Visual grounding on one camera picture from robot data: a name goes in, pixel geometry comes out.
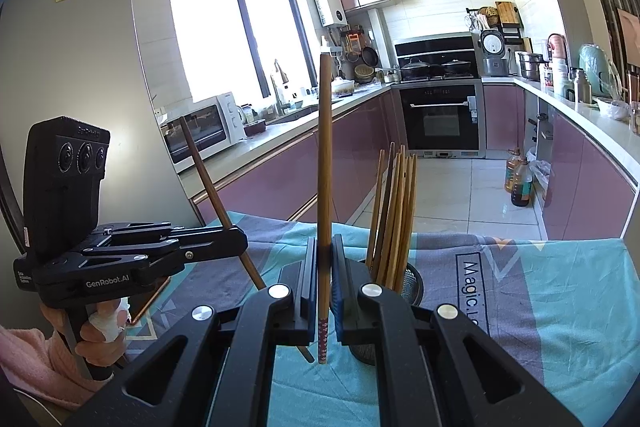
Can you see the pink lower kitchen cabinets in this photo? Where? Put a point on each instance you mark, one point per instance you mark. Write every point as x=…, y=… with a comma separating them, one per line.
x=575, y=167
x=300, y=157

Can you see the steel bottle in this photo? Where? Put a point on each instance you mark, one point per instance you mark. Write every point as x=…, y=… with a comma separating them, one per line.
x=581, y=87

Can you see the yellow oil bottle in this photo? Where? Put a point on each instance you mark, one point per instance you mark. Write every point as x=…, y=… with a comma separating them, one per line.
x=511, y=169

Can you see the mint green appliance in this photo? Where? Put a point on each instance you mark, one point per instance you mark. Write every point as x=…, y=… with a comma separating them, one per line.
x=597, y=69

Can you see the steel kitchen faucet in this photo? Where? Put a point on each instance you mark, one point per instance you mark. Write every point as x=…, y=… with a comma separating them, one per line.
x=280, y=87

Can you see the black stove hood unit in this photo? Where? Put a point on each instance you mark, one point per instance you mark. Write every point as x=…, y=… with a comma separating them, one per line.
x=435, y=47

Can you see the dark bowl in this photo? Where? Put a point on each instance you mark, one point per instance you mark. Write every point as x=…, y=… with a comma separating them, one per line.
x=255, y=128

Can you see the white microwave oven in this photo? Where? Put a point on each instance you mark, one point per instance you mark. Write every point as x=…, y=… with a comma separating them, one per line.
x=205, y=129

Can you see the bunch of wooden chopsticks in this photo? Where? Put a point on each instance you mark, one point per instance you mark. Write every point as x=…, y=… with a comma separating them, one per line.
x=395, y=217

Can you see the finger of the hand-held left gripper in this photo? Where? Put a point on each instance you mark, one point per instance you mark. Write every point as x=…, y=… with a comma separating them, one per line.
x=130, y=254
x=220, y=242

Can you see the grey refrigerator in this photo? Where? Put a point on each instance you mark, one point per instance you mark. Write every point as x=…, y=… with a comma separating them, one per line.
x=75, y=57

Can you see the white water heater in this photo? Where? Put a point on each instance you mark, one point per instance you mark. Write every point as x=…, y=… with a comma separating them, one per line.
x=328, y=4

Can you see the teal and grey tablecloth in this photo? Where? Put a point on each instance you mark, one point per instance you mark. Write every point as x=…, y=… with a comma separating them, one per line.
x=525, y=307

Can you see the pink thermos jug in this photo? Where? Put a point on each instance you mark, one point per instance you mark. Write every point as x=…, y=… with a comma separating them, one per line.
x=556, y=47

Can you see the black mesh pen holder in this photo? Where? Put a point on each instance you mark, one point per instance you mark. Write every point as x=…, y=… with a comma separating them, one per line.
x=412, y=287

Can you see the white casserole pot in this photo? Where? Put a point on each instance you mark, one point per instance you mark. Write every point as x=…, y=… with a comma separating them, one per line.
x=343, y=88

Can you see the striped wall panel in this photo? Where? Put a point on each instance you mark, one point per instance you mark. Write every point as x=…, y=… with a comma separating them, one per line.
x=607, y=2

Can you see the kitchen window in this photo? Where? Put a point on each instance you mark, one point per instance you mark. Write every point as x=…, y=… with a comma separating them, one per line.
x=225, y=37

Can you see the grey rice cooker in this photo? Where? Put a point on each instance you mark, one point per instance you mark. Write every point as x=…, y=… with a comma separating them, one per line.
x=495, y=54

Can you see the black frying pan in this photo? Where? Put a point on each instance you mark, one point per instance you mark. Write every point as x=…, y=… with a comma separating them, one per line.
x=370, y=56

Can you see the black lidded wok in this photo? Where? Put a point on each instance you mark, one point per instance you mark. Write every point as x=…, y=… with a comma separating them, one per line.
x=415, y=69
x=456, y=67

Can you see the steel cooking pot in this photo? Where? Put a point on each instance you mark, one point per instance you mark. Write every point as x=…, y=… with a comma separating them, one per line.
x=531, y=66

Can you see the cutting board rack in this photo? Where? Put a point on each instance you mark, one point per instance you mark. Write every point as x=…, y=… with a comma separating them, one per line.
x=509, y=22

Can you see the oil bottles on floor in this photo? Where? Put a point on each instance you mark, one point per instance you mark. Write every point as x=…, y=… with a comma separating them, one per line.
x=522, y=187

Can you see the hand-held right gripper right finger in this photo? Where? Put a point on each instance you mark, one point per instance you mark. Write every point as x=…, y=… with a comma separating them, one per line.
x=342, y=297

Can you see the wooden chopstick red patterned end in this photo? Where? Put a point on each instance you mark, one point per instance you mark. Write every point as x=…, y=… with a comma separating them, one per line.
x=325, y=157
x=205, y=177

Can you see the person's left hand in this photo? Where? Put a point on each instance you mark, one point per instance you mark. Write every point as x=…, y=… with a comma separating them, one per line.
x=102, y=337

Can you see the white plastic bag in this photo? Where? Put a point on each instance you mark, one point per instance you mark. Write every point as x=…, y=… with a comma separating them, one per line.
x=540, y=174

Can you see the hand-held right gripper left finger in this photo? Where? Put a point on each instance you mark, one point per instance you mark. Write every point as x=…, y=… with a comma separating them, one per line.
x=307, y=297

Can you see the pink wall picture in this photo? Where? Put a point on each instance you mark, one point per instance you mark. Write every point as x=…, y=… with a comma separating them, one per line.
x=629, y=37

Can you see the black built-in oven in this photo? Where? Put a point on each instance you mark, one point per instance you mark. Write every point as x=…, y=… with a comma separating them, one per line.
x=440, y=117

